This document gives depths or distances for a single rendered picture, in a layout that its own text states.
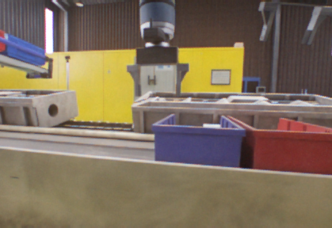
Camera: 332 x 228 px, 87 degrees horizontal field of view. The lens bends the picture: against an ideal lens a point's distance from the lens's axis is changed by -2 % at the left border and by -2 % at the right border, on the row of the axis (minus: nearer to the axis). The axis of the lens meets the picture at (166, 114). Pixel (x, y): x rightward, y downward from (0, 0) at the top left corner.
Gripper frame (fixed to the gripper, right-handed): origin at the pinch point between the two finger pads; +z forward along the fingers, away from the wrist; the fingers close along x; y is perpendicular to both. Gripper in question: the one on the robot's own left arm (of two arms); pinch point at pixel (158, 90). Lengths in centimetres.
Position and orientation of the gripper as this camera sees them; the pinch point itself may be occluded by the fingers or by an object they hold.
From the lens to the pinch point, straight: 58.6
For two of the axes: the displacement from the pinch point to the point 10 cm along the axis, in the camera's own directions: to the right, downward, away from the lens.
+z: 0.0, 9.9, 1.3
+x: -9.9, -0.2, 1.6
